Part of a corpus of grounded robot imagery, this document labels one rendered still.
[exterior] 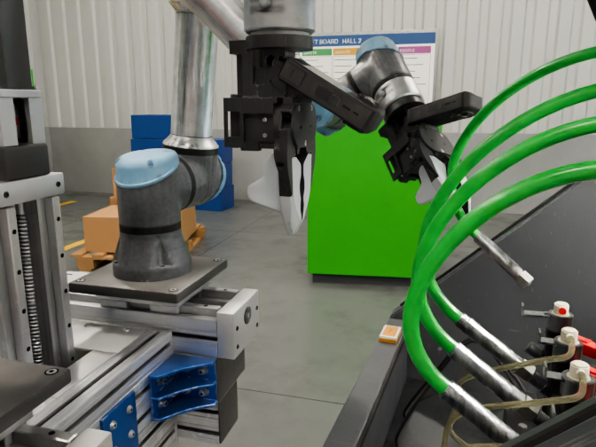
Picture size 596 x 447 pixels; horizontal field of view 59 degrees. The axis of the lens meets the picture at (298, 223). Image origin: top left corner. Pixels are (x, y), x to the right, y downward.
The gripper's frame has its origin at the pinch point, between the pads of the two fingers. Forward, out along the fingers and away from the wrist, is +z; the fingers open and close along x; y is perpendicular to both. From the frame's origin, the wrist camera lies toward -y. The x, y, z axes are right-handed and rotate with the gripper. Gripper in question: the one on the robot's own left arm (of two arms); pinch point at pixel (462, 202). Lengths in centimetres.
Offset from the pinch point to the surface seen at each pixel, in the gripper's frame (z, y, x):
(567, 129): 11.7, -23.2, 20.7
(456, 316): 18.4, -1.1, 14.4
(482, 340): 21.6, -1.7, 12.4
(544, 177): 17.2, -22.0, 27.5
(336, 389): -20, 166, -110
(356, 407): 21.6, 21.4, 12.4
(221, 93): -510, 405, -266
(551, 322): 20.9, -4.4, 1.8
